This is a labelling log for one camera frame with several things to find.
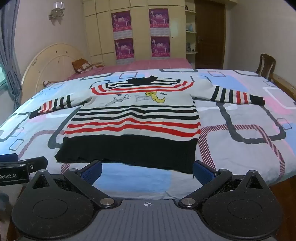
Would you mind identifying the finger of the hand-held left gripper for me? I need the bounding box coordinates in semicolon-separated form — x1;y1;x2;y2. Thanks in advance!
0;153;19;163
18;156;48;172

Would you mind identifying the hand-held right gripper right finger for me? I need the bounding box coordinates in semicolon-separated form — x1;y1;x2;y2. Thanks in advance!
179;160;270;208

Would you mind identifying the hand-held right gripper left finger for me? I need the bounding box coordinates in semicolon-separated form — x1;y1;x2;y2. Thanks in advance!
31;160;117;208

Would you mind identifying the striped knit sweater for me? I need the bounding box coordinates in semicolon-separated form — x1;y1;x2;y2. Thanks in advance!
29;76;265;175

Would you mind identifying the printed blanket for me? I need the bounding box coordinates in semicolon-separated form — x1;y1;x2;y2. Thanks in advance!
0;68;296;200

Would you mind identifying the patterned flat pillow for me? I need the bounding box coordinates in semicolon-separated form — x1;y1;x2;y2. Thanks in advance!
43;80;61;88

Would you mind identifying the grey curtain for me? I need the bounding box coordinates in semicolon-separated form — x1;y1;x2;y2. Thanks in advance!
0;5;23;109

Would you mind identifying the cream round headboard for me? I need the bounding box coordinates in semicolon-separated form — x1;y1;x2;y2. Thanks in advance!
21;43;90;87

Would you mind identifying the orange and white pillow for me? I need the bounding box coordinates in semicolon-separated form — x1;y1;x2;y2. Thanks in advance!
72;59;103;74

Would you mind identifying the pink bed sheet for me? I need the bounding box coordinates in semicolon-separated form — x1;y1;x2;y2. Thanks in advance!
62;58;196;80

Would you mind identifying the brown wooden chair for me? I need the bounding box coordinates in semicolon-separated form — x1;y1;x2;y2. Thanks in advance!
255;53;276;81

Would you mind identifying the cream open shelf unit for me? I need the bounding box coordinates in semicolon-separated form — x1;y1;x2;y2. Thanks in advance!
184;0;198;65

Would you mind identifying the brown wooden door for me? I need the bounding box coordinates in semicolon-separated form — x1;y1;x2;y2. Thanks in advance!
194;0;226;69

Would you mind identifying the cream wardrobe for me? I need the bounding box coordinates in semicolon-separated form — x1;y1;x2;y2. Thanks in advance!
83;0;188;66

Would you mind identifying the wooden bed frame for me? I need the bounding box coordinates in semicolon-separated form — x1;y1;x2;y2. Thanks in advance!
270;74;296;101

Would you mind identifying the purple wall poster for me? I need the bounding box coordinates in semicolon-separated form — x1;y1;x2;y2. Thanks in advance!
151;36;171;60
149;8;169;36
114;38;135;65
111;10;132;39

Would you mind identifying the wall lamp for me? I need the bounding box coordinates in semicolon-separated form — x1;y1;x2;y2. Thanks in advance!
48;1;65;22

